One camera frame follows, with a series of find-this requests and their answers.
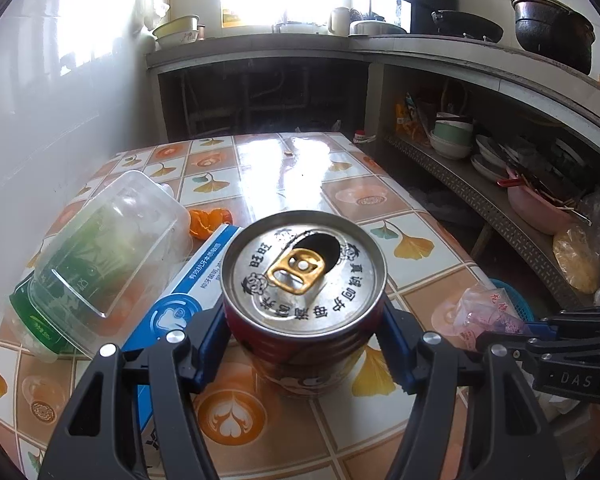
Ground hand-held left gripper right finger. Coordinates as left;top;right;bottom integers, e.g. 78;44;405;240
377;297;566;480

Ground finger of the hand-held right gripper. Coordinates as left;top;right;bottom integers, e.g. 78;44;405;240
475;316;562;361

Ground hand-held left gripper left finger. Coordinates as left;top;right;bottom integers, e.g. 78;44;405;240
37;305;231;480

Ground blue plastic basket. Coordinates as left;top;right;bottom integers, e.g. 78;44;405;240
487;280;537;323

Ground clear red-print wrapper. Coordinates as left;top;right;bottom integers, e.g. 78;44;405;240
452;285;531;346

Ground red drink can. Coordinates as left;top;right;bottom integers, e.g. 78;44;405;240
220;210;388;401

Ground blue white carton box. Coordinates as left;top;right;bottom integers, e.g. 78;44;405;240
121;223;246;461

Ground yellow food bag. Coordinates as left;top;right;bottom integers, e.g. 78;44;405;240
552;225;600;295

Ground orange peel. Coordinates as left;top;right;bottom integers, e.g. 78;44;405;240
187;207;235;240

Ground clear plastic container green lid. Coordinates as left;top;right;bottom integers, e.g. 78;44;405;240
9;170;193;361

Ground clear plastic bag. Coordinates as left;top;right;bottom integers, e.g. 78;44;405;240
575;187;600;242

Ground grey patterned-edge shelf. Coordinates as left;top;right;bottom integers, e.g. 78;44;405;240
382;132;597;311

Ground stack of plates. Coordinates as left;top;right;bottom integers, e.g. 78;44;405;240
470;135;522;182

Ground green bowl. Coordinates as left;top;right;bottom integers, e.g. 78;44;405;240
430;119;476;161

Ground orange snack packets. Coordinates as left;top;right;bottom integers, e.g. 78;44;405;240
394;92;431;142

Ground concrete kitchen counter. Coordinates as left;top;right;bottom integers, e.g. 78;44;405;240
145;34;600;153

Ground black cooking pot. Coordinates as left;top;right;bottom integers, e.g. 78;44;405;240
511;0;596;76

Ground metal basin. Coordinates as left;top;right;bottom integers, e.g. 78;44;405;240
349;20;407;37

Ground black wok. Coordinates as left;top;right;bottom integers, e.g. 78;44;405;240
394;0;505;43

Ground yellow box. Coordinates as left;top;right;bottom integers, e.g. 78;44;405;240
221;9;253;28

